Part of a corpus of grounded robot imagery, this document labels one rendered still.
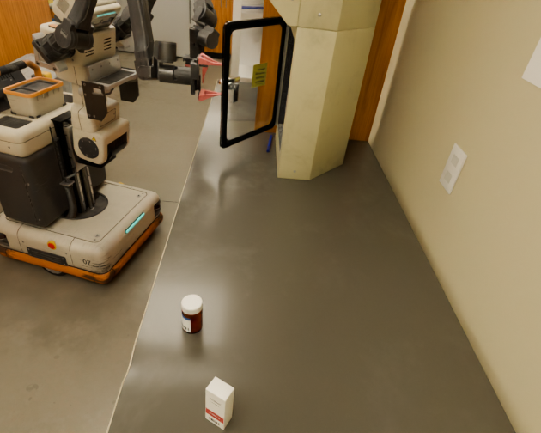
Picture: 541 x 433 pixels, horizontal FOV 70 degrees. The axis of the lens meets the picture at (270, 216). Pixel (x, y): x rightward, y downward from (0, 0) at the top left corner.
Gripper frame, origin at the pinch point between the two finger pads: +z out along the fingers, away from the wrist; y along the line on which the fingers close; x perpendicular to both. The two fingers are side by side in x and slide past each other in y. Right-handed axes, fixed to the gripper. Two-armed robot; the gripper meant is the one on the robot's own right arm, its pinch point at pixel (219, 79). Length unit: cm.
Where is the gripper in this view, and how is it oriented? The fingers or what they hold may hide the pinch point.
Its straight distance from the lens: 138.3
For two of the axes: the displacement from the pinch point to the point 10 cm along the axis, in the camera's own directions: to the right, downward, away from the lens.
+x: -0.1, -5.9, 8.1
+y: 1.1, -8.0, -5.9
